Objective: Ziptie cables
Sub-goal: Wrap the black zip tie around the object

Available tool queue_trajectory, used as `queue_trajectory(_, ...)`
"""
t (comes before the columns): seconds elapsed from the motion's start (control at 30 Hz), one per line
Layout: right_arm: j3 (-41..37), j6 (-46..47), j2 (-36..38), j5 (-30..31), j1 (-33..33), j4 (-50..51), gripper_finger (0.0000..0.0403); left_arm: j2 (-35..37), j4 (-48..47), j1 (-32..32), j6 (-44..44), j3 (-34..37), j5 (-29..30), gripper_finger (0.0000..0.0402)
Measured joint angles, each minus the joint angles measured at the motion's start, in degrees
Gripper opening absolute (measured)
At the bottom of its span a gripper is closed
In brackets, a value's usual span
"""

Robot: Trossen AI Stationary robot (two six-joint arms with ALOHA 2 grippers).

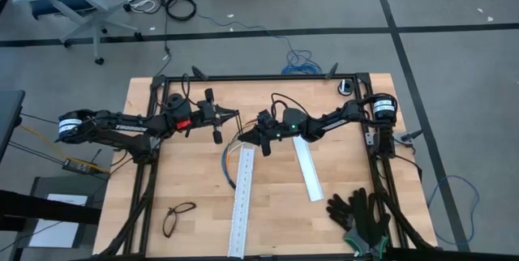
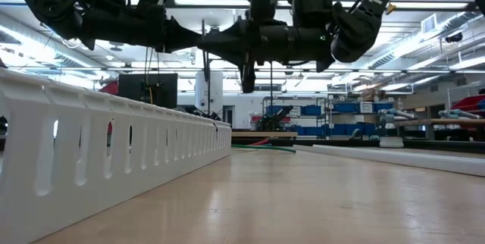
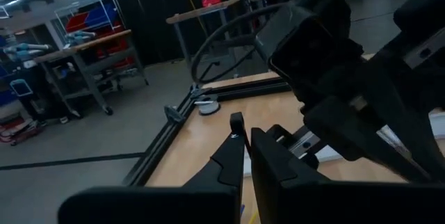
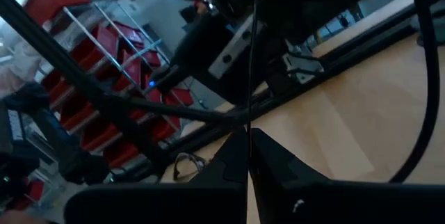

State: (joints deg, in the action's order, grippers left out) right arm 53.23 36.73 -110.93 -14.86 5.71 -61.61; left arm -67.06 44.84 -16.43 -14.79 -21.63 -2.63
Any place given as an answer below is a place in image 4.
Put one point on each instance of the person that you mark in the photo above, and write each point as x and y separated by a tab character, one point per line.
190	13

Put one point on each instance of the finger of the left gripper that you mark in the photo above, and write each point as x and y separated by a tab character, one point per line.
198	50

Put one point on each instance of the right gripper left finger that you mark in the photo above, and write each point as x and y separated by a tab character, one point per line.
174	203

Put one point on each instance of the silver metal bracket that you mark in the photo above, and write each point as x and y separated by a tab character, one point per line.
300	65

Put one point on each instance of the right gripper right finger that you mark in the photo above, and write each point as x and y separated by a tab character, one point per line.
330	203

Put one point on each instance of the black aluminium table frame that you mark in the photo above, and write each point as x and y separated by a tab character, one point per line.
80	78

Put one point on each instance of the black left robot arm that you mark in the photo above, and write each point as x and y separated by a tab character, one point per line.
80	168

